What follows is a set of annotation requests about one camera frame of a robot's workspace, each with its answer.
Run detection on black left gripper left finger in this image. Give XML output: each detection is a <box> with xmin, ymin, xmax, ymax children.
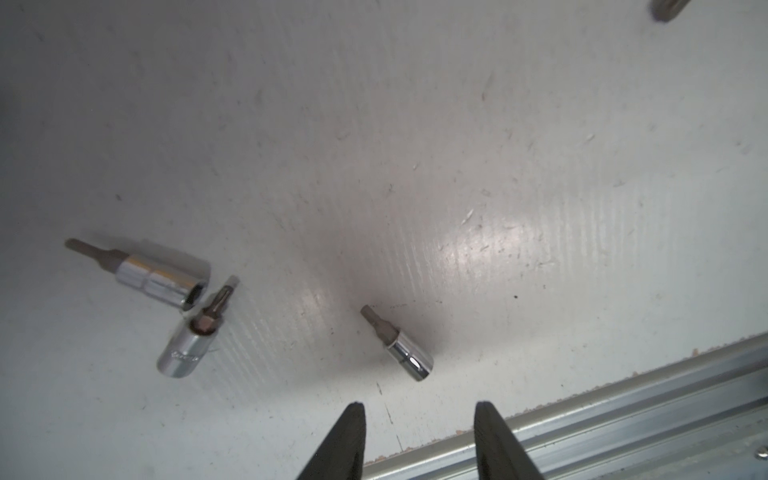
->
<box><xmin>297</xmin><ymin>402</ymin><xmax>367</xmax><ymax>480</ymax></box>

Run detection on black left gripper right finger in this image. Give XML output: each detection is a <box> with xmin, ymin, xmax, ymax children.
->
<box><xmin>474</xmin><ymin>401</ymin><xmax>544</xmax><ymax>480</ymax></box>

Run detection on silver socket bit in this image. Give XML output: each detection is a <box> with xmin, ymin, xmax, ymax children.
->
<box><xmin>360</xmin><ymin>305</ymin><xmax>433</xmax><ymax>382</ymax></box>
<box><xmin>649</xmin><ymin>0</ymin><xmax>690</xmax><ymax>23</ymax></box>
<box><xmin>64</xmin><ymin>238</ymin><xmax>208</xmax><ymax>312</ymax></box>
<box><xmin>156</xmin><ymin>276</ymin><xmax>240</xmax><ymax>379</ymax></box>

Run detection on aluminium front rail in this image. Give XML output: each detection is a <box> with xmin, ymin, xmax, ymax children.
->
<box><xmin>362</xmin><ymin>331</ymin><xmax>768</xmax><ymax>480</ymax></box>

